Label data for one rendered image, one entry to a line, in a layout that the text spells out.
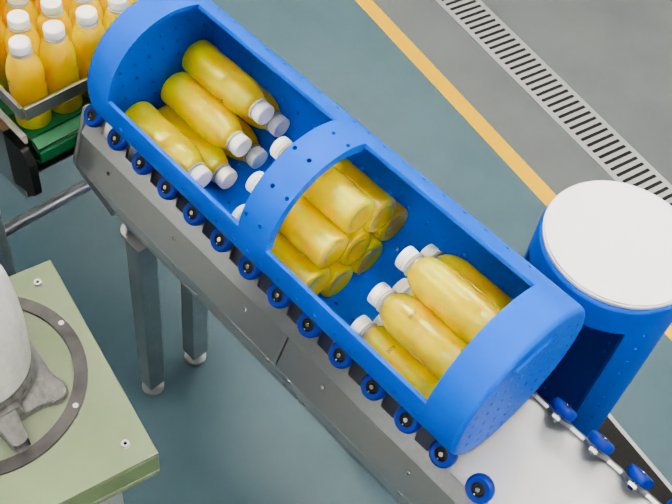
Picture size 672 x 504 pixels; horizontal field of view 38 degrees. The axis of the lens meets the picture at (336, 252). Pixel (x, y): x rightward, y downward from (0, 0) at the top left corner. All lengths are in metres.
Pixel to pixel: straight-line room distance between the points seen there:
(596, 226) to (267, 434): 1.16
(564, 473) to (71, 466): 0.74
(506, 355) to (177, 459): 1.38
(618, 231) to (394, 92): 1.76
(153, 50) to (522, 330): 0.85
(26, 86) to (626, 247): 1.10
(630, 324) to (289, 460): 1.13
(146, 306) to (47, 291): 0.77
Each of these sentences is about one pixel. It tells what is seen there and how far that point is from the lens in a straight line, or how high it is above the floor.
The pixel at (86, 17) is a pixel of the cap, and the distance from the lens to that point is 1.90.
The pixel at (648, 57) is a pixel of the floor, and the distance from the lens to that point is 3.86.
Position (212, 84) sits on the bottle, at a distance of 1.72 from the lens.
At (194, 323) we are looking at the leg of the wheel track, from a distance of 2.49.
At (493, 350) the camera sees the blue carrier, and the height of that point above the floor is 1.22.
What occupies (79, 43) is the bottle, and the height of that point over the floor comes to 1.04.
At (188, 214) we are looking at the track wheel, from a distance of 1.73.
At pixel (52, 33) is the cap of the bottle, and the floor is 1.09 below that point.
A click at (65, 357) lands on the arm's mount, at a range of 1.46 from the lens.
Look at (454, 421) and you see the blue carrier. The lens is 1.36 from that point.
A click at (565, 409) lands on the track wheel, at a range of 1.59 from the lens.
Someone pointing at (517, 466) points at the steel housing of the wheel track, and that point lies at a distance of 1.58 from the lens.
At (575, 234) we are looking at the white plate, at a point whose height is 1.04.
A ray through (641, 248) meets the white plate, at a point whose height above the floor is 1.04.
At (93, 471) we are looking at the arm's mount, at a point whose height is 1.06.
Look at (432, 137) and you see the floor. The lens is 3.28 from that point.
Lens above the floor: 2.30
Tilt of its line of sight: 52 degrees down
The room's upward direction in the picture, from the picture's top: 10 degrees clockwise
